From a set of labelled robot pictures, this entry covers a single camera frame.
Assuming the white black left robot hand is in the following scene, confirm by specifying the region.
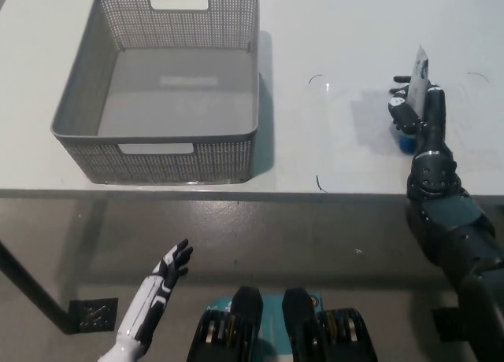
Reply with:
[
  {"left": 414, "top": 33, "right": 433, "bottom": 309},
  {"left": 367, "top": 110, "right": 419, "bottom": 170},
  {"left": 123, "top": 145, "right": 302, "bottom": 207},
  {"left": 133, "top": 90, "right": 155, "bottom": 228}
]
[{"left": 97, "top": 238, "right": 195, "bottom": 362}]

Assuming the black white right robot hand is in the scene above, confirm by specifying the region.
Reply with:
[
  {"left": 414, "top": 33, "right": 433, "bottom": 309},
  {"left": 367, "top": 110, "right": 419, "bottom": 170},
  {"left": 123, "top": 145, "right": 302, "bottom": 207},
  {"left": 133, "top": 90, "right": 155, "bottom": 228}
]
[{"left": 387, "top": 75, "right": 454, "bottom": 161}]

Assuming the white shampoo tube blue cap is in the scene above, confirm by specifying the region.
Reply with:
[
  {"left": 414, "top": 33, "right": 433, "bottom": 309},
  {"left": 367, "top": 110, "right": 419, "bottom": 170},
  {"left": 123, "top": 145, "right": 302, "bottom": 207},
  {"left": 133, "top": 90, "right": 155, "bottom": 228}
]
[{"left": 395, "top": 44, "right": 431, "bottom": 155}]

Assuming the black floor plate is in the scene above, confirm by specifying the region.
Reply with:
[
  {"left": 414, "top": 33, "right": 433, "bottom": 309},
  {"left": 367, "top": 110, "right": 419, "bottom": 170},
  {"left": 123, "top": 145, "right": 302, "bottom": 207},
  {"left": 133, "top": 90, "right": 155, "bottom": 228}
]
[
  {"left": 69, "top": 297, "right": 119, "bottom": 334},
  {"left": 431, "top": 306, "right": 462, "bottom": 332}
]

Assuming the black metal table leg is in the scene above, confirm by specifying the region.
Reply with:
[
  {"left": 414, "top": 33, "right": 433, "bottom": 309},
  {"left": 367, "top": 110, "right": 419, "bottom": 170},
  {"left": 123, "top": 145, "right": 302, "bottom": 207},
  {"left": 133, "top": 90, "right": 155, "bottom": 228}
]
[{"left": 0, "top": 238, "right": 80, "bottom": 335}]

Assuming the grey perforated plastic basket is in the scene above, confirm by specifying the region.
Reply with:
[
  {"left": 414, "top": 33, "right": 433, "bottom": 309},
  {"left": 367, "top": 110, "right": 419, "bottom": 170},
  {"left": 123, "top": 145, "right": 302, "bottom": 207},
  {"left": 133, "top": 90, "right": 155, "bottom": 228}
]
[{"left": 50, "top": 0, "right": 261, "bottom": 185}]

